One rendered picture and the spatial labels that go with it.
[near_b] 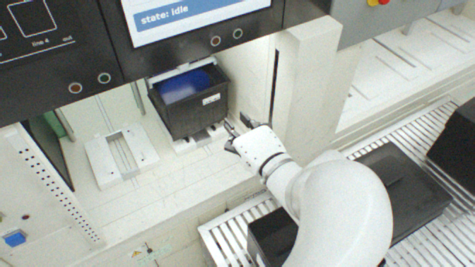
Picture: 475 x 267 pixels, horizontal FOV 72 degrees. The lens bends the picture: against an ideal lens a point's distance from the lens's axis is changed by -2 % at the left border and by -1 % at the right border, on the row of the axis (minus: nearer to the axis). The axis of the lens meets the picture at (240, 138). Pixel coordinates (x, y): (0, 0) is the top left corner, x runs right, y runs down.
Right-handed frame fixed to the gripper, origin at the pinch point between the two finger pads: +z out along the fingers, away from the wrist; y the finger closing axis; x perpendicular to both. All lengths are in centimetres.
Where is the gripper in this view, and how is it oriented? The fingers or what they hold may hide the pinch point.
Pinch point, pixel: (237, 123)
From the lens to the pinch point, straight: 83.9
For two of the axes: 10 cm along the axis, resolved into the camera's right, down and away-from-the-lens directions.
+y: 8.4, -4.1, 3.4
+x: 0.0, -6.4, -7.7
